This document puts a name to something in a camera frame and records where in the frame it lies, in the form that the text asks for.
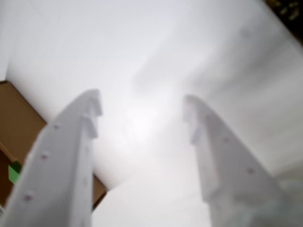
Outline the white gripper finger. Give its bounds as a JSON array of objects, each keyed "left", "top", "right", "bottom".
[
  {"left": 183, "top": 94, "right": 294, "bottom": 227},
  {"left": 0, "top": 89, "right": 103, "bottom": 227}
]

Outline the green cube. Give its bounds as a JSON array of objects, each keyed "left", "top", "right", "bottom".
[{"left": 8, "top": 160, "right": 23, "bottom": 184}]

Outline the brown cardboard box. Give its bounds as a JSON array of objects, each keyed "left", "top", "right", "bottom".
[{"left": 0, "top": 80, "right": 107, "bottom": 210}]

